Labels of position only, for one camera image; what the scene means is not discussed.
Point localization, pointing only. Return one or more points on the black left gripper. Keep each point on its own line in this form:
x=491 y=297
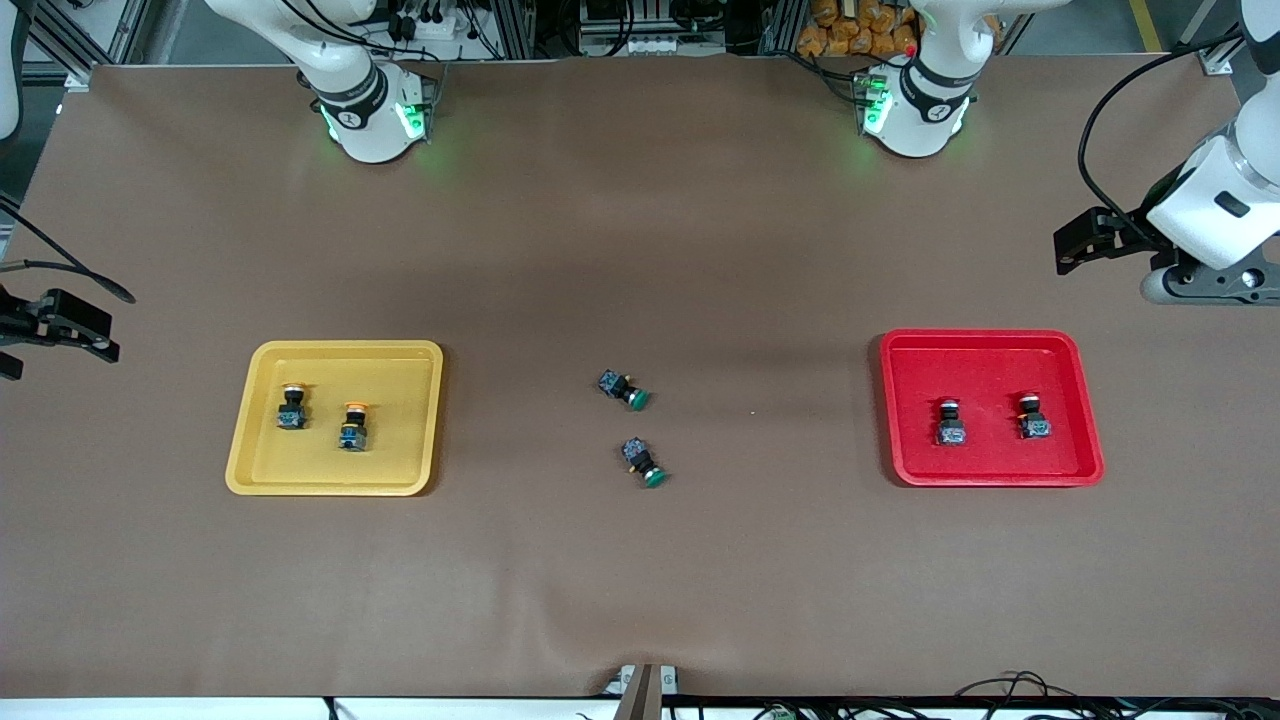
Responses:
x=1128 y=229

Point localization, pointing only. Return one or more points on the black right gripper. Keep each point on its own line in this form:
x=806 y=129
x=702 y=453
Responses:
x=22 y=326

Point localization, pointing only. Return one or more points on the red mushroom push button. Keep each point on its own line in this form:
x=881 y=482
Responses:
x=950 y=430
x=1035 y=425

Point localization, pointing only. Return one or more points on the yellow mushroom push button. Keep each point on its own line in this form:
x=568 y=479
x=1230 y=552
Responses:
x=352 y=433
x=291 y=412

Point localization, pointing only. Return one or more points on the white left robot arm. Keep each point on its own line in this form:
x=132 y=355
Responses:
x=915 y=125

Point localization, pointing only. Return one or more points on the red plastic tray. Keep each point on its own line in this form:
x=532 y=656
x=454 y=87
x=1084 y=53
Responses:
x=990 y=460

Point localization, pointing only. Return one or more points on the orange snack bags pile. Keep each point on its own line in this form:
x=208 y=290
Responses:
x=850 y=30

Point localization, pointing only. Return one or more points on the yellow plastic tray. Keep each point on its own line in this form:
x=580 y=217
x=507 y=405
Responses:
x=400 y=440

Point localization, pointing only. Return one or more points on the brown table mat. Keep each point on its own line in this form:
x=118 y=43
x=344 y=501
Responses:
x=640 y=250

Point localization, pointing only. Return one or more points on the long white power strip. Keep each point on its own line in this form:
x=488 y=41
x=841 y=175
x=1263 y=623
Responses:
x=650 y=46

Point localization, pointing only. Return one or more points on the green mushroom push button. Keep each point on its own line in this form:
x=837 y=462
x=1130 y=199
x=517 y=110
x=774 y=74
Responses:
x=615 y=383
x=638 y=455

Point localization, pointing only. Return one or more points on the white power strip with plugs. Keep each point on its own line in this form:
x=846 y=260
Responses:
x=430 y=20

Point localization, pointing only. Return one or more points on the aluminium frame post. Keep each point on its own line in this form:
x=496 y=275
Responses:
x=1215 y=55
x=70 y=60

